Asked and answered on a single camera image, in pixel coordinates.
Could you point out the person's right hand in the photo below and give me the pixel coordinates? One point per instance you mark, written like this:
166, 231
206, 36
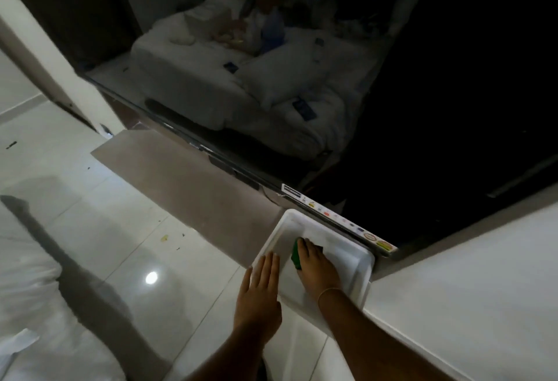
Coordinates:
316, 274

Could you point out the person's left middle finger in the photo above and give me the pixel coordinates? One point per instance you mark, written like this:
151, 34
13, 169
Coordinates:
267, 271

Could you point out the person's right fingers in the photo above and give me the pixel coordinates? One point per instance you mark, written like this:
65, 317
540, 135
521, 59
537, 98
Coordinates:
310, 249

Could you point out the large black television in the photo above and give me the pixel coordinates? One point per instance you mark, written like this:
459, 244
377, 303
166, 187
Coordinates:
436, 88

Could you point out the person's left hand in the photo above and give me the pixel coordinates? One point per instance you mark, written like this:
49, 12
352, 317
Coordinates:
258, 306

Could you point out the person's right forearm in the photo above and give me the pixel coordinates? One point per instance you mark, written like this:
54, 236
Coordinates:
370, 341

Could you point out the green cleaning sponge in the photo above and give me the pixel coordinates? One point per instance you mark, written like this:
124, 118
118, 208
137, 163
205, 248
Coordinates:
296, 259

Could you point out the white plastic tray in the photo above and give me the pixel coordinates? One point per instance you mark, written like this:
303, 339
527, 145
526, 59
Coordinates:
346, 260

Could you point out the white bed sheet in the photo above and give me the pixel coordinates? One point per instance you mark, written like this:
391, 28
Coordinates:
24, 289

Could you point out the grey television shelf board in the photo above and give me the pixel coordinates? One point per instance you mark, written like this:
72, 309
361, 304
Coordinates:
183, 175

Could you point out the person's left little finger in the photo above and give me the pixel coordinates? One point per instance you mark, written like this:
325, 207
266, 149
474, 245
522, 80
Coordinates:
247, 279

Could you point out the white cabinet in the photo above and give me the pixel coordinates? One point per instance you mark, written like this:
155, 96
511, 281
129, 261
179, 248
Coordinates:
479, 306

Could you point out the person's left forearm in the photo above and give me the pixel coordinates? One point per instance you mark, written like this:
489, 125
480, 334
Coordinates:
237, 356

